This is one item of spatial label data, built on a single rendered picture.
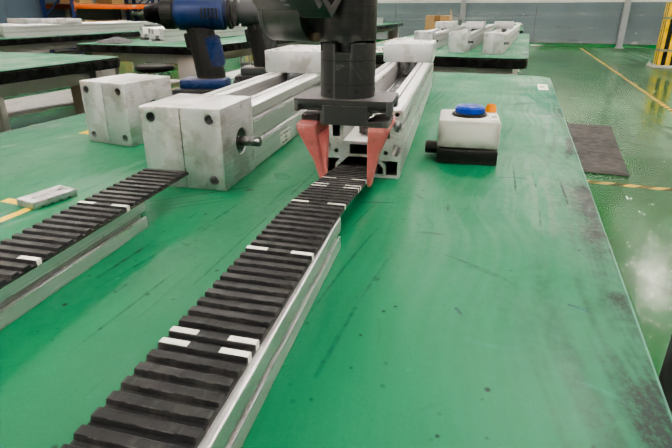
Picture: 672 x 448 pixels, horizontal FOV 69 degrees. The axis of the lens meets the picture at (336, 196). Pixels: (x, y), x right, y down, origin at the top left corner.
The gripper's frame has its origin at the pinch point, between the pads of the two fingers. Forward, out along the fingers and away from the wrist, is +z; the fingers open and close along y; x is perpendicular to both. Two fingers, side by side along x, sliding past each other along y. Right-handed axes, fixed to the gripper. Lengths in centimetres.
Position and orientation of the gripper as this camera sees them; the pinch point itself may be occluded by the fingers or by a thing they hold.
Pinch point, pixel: (346, 176)
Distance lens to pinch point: 54.9
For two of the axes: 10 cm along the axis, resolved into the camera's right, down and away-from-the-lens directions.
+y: -9.7, -0.8, 2.1
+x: -2.3, 3.5, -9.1
